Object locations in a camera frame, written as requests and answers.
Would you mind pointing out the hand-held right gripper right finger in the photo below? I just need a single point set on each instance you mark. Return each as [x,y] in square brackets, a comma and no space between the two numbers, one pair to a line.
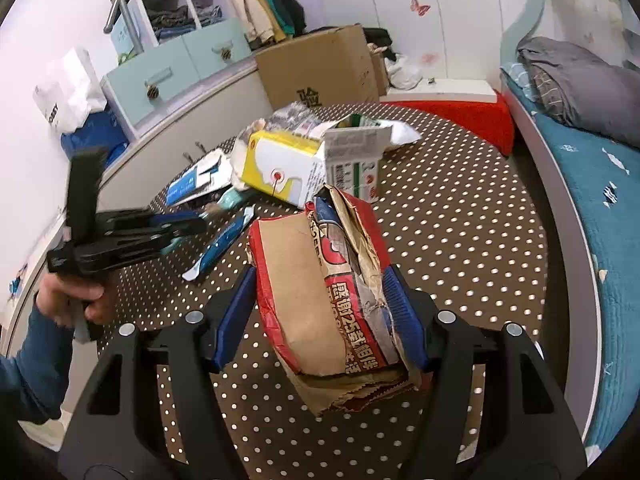
[400,310]

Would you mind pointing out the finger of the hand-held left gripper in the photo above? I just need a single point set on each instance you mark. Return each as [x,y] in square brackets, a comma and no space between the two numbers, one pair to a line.
[150,249]
[172,220]

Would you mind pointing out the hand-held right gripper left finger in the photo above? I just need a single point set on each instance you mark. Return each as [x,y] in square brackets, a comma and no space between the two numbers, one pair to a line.
[235,310]

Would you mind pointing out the red brown paper bag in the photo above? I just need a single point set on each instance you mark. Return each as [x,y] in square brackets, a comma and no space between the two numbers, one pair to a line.
[300,310]

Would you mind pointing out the person's left forearm blue sleeve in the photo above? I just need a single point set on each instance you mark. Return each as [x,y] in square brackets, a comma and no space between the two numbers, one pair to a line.
[30,365]

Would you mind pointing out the person's left hand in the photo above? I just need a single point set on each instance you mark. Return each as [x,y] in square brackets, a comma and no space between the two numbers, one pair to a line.
[55,300]

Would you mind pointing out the blue white flattened box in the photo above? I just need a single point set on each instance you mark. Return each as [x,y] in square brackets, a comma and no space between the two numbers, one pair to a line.
[185,185]

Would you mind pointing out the blue white long wrapper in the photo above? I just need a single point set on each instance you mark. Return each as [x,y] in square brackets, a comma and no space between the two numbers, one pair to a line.
[220,247]

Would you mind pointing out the teal tube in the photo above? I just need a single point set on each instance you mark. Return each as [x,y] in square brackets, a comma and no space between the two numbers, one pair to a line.
[231,199]

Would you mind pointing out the blue storage bin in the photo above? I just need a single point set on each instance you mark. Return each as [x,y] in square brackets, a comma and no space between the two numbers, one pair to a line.
[92,137]

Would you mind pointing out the white curved low cabinet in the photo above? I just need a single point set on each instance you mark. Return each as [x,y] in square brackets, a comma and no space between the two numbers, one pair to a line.
[190,125]

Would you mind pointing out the white shopping bag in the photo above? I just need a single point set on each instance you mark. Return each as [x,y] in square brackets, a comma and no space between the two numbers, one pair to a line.
[65,90]

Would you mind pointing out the yellow white carton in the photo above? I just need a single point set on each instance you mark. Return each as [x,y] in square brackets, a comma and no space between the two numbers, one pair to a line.
[280,160]

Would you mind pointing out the wide teal drawer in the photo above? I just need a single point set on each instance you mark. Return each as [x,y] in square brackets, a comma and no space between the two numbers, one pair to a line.
[145,85]

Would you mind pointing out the green white open carton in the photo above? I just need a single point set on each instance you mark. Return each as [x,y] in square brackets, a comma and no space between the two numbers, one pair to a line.
[350,160]

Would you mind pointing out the small teal box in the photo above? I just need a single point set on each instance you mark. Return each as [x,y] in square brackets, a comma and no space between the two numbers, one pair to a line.
[120,35]

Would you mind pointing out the white plastic wrapper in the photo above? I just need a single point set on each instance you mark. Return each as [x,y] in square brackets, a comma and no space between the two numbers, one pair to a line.
[402,132]

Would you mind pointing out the narrow teal drawer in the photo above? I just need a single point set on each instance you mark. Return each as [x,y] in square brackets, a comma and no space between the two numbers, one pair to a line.
[210,45]

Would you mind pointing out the dark folded clothes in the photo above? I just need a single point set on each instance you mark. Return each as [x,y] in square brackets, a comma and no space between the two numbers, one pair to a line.
[170,19]

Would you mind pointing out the curved metal pole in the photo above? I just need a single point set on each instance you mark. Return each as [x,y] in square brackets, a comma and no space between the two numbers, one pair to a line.
[119,2]

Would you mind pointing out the red bench with white top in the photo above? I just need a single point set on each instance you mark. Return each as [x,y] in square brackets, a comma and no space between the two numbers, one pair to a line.
[460,117]

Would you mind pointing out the large cardboard box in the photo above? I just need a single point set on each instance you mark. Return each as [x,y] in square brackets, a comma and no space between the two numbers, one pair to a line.
[310,65]

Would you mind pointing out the folded jeans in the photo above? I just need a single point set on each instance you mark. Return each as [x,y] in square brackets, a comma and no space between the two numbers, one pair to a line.
[207,14]

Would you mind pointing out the teal bedspread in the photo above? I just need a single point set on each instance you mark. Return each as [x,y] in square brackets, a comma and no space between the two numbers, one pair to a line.
[590,195]

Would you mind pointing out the white bench board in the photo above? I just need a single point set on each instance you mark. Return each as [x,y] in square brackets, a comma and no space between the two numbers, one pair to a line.
[450,89]

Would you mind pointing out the beige hanging coat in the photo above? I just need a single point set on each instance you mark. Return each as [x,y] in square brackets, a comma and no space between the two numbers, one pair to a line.
[245,5]

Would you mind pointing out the white crumpled plastic bag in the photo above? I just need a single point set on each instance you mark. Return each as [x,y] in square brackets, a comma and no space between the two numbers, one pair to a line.
[404,74]

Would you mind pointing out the small cardboard box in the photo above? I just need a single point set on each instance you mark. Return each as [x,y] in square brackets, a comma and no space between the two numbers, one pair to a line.
[379,72]

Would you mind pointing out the teal hanging garment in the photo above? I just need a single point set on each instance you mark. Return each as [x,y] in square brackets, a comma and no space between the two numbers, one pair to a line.
[277,5]

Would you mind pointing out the black hanging garment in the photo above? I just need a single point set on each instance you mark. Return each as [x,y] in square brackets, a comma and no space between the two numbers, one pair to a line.
[292,2]

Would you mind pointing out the light blue patterned pillow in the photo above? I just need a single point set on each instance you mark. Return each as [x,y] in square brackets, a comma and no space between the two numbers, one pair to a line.
[515,80]

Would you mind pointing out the black clothing pile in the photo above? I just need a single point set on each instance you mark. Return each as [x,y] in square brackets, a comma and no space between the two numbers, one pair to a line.
[377,37]

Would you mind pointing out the grey folded blanket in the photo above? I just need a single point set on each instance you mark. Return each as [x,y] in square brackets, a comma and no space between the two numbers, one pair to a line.
[585,75]

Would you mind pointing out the pink butterfly sticker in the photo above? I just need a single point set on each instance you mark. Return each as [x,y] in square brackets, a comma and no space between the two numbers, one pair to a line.
[420,6]

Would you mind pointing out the pale green headboard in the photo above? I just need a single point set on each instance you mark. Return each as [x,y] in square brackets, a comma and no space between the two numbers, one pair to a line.
[530,5]

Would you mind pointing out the blue cartoon wall sticker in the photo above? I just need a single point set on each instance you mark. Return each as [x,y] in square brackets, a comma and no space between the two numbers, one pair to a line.
[17,280]

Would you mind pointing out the grey curved bed frame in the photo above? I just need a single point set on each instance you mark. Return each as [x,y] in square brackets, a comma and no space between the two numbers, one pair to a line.
[565,200]

